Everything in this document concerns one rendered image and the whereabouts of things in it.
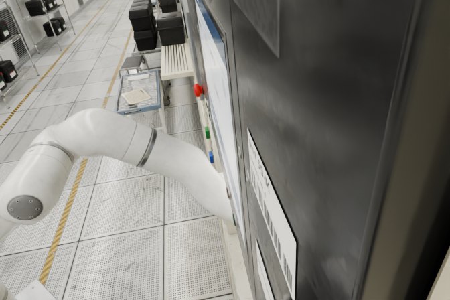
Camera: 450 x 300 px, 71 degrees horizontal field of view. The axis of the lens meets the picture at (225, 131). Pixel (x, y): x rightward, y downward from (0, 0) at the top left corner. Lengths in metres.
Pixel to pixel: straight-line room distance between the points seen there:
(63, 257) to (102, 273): 0.34
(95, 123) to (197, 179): 0.24
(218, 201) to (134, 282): 1.56
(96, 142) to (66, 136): 0.06
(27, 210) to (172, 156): 0.28
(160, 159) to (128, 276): 1.62
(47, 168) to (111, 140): 0.14
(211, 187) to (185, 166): 0.07
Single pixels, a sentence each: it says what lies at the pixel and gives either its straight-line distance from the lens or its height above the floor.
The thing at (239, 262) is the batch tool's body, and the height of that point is 0.87.
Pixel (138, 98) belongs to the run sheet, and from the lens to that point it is 3.12.
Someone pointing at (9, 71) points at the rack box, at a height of 0.31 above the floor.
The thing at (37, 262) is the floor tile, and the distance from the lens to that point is 2.60.
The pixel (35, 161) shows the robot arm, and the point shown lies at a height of 1.39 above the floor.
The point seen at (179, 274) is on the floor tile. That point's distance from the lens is 2.13.
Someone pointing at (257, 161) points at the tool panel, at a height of 1.65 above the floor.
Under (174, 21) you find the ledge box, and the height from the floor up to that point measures 1.02.
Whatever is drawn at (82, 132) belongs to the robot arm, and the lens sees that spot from 0.66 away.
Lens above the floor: 1.74
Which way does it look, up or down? 33 degrees down
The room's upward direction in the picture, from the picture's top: 7 degrees counter-clockwise
